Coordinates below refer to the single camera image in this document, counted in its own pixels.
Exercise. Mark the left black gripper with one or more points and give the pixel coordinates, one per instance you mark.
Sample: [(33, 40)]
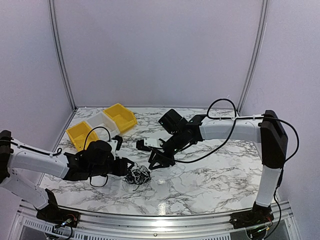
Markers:
[(121, 170)]

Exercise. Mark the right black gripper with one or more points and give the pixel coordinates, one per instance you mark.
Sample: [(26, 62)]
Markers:
[(165, 161)]

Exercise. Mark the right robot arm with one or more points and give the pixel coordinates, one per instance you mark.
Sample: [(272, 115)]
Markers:
[(265, 129)]

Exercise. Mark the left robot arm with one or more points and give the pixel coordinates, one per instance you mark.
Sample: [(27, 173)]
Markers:
[(98, 159)]

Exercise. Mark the white translucent bin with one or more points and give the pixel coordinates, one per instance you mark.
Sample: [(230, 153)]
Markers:
[(100, 119)]

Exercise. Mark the yellow bin far right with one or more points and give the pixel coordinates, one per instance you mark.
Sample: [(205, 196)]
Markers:
[(122, 116)]

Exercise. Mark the yellow bin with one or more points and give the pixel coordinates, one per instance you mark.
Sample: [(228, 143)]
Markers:
[(78, 133), (122, 116)]

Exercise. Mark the yellow bin near left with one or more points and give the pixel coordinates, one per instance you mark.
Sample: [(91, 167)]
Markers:
[(78, 133)]

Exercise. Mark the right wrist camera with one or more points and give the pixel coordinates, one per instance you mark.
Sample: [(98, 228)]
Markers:
[(150, 143)]

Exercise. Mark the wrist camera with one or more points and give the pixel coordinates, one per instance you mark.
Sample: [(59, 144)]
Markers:
[(116, 143), (150, 143)]

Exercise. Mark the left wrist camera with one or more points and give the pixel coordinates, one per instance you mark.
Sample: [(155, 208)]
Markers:
[(116, 143)]

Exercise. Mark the aluminium front rail frame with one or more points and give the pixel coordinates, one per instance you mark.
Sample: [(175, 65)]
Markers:
[(107, 226)]

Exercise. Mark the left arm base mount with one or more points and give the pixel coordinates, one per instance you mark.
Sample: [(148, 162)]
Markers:
[(54, 214)]

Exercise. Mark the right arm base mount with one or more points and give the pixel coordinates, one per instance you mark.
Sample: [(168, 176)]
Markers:
[(257, 215)]

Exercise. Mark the left corner aluminium post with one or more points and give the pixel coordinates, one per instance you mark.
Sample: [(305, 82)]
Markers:
[(59, 54)]

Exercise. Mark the corner aluminium post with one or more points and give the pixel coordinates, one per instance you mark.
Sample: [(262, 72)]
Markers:
[(262, 22), (59, 54)]

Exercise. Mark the right corner aluminium post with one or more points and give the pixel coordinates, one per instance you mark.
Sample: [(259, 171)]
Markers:
[(262, 22)]

